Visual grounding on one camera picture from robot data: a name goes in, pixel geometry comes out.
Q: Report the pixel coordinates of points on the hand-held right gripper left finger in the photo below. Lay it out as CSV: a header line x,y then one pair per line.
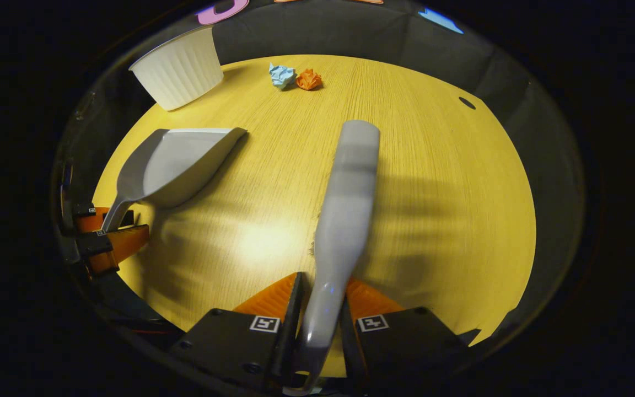
x,y
287,331

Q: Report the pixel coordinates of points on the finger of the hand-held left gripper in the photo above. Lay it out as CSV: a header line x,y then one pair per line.
x,y
89,219
122,245

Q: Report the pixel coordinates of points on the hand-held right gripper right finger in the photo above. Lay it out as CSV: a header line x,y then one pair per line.
x,y
405,342

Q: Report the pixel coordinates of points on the grey plastic dustpan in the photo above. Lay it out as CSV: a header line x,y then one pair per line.
x,y
179,165

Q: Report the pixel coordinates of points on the white ribbed garbage bin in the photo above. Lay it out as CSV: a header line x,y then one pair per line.
x,y
179,69

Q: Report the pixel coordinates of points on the blue paper ball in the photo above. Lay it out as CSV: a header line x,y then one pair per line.
x,y
281,75

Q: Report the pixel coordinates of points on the orange paper ball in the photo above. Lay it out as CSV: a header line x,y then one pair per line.
x,y
308,80

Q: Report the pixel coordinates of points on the wooden desktop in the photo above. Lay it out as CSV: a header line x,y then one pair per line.
x,y
433,209

